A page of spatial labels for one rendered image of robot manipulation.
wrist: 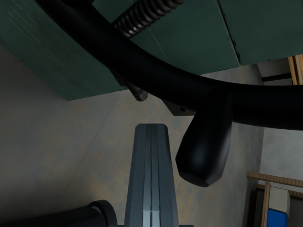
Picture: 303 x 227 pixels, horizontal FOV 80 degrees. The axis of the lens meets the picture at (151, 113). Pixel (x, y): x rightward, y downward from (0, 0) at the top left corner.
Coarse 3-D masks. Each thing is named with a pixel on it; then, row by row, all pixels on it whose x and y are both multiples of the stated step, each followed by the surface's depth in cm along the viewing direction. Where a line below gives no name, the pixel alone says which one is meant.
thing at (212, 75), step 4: (204, 76) 40; (208, 76) 42; (212, 76) 43; (168, 104) 42; (172, 104) 41; (168, 108) 43; (172, 108) 42; (176, 108) 42; (180, 108) 40; (172, 112) 44; (176, 112) 43; (180, 112) 42; (184, 112) 41; (188, 112) 41; (192, 112) 40
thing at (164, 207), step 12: (156, 132) 10; (156, 144) 9; (168, 144) 9; (156, 156) 8; (168, 156) 8; (156, 168) 8; (168, 168) 8; (156, 180) 7; (168, 180) 7; (156, 192) 7; (168, 192) 7; (156, 204) 6; (168, 204) 6; (156, 216) 6; (168, 216) 6
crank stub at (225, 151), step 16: (208, 96) 11; (224, 96) 11; (208, 112) 10; (224, 112) 10; (192, 128) 10; (208, 128) 9; (224, 128) 9; (192, 144) 9; (208, 144) 9; (224, 144) 9; (176, 160) 9; (192, 160) 8; (208, 160) 8; (224, 160) 9; (192, 176) 9; (208, 176) 8
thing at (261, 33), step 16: (224, 0) 24; (240, 0) 23; (256, 0) 22; (272, 0) 22; (288, 0) 21; (224, 16) 26; (240, 16) 25; (256, 16) 24; (272, 16) 23; (288, 16) 22; (240, 32) 26; (256, 32) 25; (272, 32) 24; (288, 32) 24; (240, 48) 28; (256, 48) 27; (272, 48) 26; (288, 48) 25
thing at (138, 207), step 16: (144, 128) 10; (144, 144) 9; (144, 160) 8; (144, 176) 7; (128, 192) 7; (144, 192) 7; (128, 208) 6; (144, 208) 6; (128, 224) 6; (144, 224) 6
